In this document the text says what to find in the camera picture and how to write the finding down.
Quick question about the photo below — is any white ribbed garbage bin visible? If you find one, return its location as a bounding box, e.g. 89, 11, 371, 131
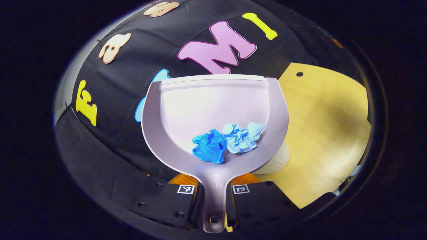
254, 140, 290, 175

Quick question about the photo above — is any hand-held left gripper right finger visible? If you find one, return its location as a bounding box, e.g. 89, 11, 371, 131
226, 173, 301, 232

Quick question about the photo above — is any light blue paper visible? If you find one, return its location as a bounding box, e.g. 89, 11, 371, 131
222, 122, 266, 154

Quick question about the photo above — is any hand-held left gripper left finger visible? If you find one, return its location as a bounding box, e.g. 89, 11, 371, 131
133, 173, 204, 231

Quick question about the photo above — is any lilac plastic dustpan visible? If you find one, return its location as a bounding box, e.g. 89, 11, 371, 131
141, 74, 289, 233

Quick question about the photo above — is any dark blue paper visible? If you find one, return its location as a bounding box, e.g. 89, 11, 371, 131
192, 129, 227, 164

